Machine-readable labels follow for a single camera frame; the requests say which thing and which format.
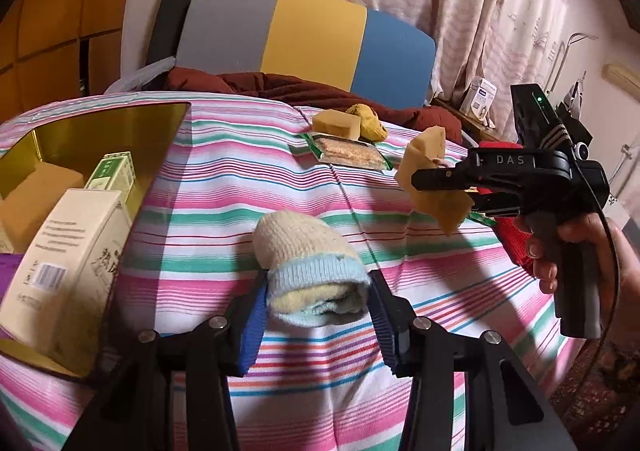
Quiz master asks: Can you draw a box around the wooden wardrobe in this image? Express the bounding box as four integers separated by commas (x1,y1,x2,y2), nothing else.
0,0,143,119

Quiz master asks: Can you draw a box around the striped bed sheet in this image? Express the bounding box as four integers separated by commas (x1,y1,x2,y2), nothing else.
0,91,586,451

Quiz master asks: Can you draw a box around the metal rack tube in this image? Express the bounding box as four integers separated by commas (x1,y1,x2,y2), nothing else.
547,33,598,96

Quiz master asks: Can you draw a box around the patterned curtain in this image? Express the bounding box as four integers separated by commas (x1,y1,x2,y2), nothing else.
327,0,576,106

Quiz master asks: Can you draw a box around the green and white carton box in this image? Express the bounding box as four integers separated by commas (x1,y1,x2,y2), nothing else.
84,151,138,212

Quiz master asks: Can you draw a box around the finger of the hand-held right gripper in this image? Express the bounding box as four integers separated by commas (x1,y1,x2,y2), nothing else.
411,162,478,192
467,190,525,220

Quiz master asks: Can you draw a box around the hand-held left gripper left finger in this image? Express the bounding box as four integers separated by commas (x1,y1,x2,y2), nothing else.
65,271,271,451

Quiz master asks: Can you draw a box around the yellow sponge block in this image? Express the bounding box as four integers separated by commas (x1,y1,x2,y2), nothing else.
0,161,86,254
312,110,362,142
395,126,475,237

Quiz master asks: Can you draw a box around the black foam roll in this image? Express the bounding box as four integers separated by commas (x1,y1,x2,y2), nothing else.
145,0,206,69

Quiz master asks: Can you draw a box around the wall air conditioner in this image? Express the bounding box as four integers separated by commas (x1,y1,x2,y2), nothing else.
602,62,640,99

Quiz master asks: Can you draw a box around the wooden desk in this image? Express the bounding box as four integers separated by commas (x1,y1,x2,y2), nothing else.
430,96,506,142

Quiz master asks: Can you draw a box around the green cracker snack packet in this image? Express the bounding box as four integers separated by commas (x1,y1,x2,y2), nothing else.
301,131,396,174

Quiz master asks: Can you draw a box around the grey yellow blue chair back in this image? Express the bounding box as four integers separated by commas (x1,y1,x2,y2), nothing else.
176,0,437,108

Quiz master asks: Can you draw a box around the small white carton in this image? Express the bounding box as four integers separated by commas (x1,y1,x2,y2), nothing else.
460,78,498,122

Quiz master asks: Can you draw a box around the white and blue sock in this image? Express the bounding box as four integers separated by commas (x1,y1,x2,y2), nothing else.
252,210,372,329

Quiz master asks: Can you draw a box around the red fleece cloth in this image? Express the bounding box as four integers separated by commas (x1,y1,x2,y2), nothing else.
475,141,538,277

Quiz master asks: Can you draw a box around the maroon quilt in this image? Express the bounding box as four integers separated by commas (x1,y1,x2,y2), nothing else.
167,67,463,144

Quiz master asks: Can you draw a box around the purple packet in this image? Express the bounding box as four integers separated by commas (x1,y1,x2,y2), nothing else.
0,253,26,337

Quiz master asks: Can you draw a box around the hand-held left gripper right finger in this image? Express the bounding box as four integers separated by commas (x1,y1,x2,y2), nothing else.
369,270,576,451

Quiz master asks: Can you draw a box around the person's right hand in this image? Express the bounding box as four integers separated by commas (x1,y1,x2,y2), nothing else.
524,212,640,332

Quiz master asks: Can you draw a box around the white bed frame tube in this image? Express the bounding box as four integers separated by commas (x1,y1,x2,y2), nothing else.
102,57,176,94

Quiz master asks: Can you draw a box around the tall white carton box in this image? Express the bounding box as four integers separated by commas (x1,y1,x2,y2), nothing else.
0,187,133,374

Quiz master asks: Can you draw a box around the gold tin box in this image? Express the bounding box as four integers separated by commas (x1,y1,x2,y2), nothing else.
0,101,192,384

